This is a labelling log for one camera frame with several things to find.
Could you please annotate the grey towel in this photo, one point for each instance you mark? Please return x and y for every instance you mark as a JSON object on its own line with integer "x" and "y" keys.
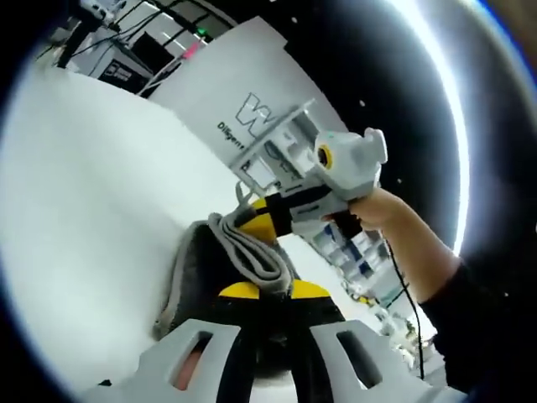
{"x": 239, "y": 247}

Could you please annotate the person's right hand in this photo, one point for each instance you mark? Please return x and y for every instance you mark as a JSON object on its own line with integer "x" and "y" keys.
{"x": 379, "y": 210}

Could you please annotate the tools with yellow parts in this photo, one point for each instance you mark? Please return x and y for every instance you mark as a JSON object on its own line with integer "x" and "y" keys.
{"x": 369, "y": 300}

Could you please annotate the ceiling light strip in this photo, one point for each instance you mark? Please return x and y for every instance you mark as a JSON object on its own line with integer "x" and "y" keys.
{"x": 440, "y": 105}

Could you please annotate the green light sign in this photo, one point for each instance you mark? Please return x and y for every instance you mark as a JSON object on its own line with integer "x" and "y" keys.
{"x": 202, "y": 31}

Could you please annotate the grey equipment cabinet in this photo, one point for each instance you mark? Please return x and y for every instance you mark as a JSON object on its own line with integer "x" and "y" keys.
{"x": 121, "y": 67}

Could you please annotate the white power strip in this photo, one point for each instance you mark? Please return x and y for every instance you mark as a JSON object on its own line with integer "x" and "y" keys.
{"x": 100, "y": 8}

